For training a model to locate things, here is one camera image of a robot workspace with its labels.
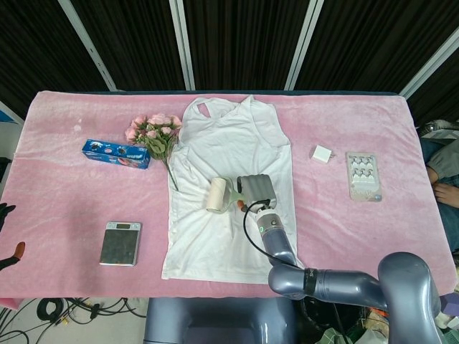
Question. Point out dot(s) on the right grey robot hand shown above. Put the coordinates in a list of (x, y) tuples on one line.
[(256, 190)]

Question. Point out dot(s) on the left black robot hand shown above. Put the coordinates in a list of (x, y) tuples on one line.
[(6, 233)]

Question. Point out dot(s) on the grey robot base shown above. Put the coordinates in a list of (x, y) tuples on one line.
[(218, 320)]

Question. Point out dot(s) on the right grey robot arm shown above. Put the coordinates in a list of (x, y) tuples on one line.
[(344, 283)]

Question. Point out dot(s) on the white sleeveless shirt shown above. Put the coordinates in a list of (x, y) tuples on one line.
[(222, 172)]

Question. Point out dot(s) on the white power adapter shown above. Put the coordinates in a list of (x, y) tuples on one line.
[(322, 153)]

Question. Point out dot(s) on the pink plush table cloth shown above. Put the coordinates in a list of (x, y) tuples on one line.
[(89, 215)]

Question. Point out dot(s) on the blister pack of clips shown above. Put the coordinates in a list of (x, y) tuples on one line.
[(364, 177)]

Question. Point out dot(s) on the silver digital kitchen scale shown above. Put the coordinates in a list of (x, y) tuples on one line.
[(120, 243)]

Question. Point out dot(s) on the pink artificial flower bouquet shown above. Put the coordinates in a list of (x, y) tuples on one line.
[(156, 134)]

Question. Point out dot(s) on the blue cookie box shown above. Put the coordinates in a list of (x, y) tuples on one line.
[(116, 154)]

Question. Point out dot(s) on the person in grey clothes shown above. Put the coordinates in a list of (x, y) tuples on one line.
[(443, 172)]

